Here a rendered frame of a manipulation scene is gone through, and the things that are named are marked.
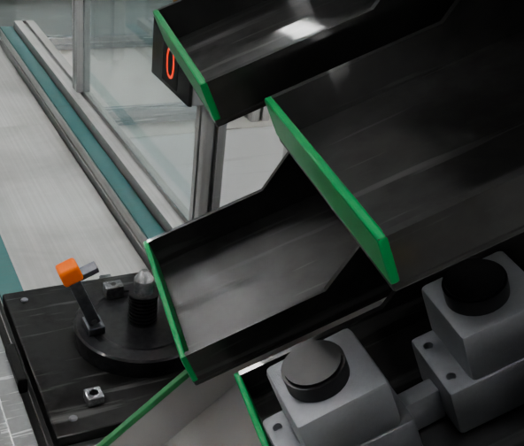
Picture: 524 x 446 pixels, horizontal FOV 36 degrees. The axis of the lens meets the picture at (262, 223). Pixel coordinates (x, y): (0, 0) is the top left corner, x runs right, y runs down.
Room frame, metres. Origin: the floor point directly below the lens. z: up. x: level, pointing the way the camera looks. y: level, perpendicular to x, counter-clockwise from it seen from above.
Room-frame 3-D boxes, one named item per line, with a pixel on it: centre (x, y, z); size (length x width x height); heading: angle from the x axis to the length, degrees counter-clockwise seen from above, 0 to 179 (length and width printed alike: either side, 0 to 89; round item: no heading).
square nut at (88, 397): (0.59, 0.14, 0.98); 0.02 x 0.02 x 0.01; 30
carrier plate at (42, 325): (0.70, 0.11, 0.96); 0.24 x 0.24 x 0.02; 30
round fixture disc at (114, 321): (0.70, 0.11, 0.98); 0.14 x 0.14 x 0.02
